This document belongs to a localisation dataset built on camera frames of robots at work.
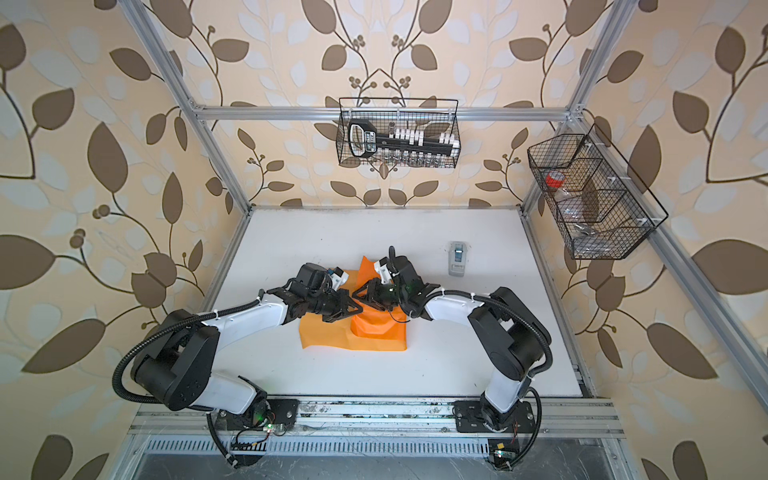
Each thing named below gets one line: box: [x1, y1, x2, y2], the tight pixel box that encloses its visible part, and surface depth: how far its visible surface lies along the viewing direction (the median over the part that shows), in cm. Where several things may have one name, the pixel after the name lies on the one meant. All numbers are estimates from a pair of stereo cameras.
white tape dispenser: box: [448, 241, 467, 277], surface depth 104 cm
